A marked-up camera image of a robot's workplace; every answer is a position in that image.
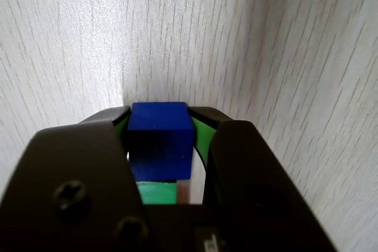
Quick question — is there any green wooden cube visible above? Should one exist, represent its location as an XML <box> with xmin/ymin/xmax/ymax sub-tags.
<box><xmin>135</xmin><ymin>180</ymin><xmax>180</xmax><ymax>205</ymax></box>

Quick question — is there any blue wooden cube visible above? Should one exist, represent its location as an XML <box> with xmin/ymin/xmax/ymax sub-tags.
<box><xmin>127</xmin><ymin>102</ymin><xmax>195</xmax><ymax>182</ymax></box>

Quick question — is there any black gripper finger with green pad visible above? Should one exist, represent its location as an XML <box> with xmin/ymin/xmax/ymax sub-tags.
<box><xmin>0</xmin><ymin>105</ymin><xmax>160</xmax><ymax>252</ymax></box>
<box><xmin>187</xmin><ymin>106</ymin><xmax>338</xmax><ymax>252</ymax></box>

